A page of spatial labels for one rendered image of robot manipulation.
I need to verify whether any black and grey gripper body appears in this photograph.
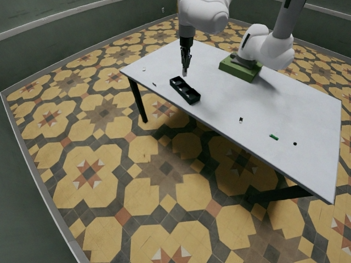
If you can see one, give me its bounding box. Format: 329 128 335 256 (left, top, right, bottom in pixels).
179 36 194 56

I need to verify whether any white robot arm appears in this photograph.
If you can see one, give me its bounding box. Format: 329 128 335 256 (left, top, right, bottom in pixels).
177 0 306 70

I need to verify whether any black rack of three bins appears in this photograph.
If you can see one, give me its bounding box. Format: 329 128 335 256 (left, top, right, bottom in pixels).
169 76 201 105

